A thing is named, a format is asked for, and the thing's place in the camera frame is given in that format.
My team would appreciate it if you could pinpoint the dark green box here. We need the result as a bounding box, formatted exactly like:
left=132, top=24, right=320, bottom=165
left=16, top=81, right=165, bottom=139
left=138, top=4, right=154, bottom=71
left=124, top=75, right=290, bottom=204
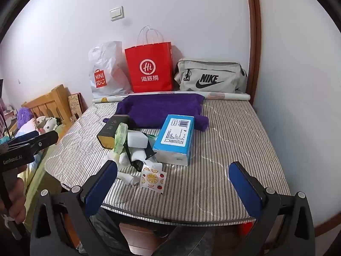
left=96, top=114, right=131, bottom=150

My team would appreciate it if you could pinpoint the grey sling bag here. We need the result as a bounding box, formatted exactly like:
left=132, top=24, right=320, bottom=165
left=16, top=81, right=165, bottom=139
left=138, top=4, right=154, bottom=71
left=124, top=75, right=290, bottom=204
left=174, top=58, right=248, bottom=94

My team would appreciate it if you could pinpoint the rolled printed paper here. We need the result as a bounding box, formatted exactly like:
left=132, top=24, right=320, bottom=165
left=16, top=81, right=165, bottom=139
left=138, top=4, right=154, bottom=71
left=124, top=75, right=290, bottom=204
left=92, top=91, right=251, bottom=103

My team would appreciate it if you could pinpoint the blue tissue pack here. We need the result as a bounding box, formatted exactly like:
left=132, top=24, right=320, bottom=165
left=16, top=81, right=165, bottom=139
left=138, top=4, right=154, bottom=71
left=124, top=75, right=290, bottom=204
left=153, top=114, right=198, bottom=166

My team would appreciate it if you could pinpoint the white plastic bag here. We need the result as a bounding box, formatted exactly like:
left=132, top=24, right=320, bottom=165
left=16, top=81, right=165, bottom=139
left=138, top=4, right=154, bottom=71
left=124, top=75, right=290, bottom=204
left=88, top=41, right=133, bottom=99

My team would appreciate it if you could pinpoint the wooden headboard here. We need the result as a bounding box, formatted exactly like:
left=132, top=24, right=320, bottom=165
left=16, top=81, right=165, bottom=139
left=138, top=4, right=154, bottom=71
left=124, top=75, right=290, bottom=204
left=21, top=84, right=88, bottom=139

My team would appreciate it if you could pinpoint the purple plush toy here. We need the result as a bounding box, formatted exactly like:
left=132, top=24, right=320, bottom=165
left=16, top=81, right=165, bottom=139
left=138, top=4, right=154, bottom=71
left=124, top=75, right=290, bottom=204
left=17, top=107, right=34, bottom=128

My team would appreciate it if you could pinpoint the colourful bed sheet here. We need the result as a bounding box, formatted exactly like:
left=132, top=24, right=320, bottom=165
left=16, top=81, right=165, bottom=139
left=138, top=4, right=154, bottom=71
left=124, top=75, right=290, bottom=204
left=16, top=133, right=64, bottom=219

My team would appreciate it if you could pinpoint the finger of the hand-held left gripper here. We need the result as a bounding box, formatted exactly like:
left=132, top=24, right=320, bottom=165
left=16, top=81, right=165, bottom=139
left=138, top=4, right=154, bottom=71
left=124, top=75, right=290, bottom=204
left=5, top=130, right=59, bottom=155
left=0, top=131, right=40, bottom=148

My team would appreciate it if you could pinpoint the striped mattress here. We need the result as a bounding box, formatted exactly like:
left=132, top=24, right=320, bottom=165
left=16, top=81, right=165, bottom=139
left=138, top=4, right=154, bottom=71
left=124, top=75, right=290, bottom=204
left=44, top=99, right=291, bottom=224

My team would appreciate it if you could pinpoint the person's left hand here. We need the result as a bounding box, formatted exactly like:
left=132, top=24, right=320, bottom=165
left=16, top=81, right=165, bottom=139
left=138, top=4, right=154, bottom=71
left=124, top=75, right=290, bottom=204
left=0, top=164, right=27, bottom=224

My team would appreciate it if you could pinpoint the white plush toy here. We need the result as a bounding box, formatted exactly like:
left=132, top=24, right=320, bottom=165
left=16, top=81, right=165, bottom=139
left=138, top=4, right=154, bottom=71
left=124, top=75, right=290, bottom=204
left=35, top=115, right=63, bottom=134

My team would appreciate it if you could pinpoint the fruit pattern small packet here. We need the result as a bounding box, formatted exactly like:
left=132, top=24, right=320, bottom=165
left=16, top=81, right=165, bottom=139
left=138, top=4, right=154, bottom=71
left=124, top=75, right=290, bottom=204
left=139, top=165, right=167, bottom=191

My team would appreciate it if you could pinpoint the yellow bag with black straps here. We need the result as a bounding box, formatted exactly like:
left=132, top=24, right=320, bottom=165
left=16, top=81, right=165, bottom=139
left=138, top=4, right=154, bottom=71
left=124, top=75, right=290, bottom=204
left=124, top=139, right=156, bottom=172

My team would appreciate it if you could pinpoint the wooden door frame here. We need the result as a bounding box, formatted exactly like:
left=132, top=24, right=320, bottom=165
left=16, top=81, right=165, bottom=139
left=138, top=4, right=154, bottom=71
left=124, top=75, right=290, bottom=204
left=244, top=0, right=262, bottom=98

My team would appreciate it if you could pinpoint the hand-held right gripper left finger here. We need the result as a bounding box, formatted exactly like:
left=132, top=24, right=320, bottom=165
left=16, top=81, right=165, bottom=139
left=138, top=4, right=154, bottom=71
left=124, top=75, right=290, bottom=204
left=29, top=161, right=119, bottom=256

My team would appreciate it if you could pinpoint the purple towel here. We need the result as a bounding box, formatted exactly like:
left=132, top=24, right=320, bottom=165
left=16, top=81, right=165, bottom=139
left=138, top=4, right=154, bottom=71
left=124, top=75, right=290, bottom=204
left=103, top=93, right=210, bottom=132

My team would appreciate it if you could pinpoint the red paper bag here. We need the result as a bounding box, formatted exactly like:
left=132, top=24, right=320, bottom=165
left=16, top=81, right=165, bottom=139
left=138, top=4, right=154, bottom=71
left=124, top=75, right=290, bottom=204
left=125, top=26, right=174, bottom=93

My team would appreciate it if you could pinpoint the white light switch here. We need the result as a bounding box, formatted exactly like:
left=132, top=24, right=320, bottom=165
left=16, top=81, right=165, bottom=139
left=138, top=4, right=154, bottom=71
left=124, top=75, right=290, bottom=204
left=110, top=6, right=125, bottom=22

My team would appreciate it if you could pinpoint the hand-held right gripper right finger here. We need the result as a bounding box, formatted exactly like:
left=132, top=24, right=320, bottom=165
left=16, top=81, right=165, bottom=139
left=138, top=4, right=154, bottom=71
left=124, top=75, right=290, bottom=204
left=228, top=161, right=316, bottom=256

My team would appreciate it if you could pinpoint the clear plastic packet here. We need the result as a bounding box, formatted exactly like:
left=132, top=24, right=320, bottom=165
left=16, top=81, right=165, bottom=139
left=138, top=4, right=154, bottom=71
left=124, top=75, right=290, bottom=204
left=113, top=123, right=130, bottom=160

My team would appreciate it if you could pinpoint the white eraser block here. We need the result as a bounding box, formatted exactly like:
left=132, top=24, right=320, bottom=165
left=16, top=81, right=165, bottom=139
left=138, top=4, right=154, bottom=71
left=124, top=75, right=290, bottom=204
left=127, top=129, right=150, bottom=148

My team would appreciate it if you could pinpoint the brown book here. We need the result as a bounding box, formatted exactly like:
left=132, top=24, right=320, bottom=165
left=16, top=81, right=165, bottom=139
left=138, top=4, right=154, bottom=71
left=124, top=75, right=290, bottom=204
left=67, top=93, right=85, bottom=120

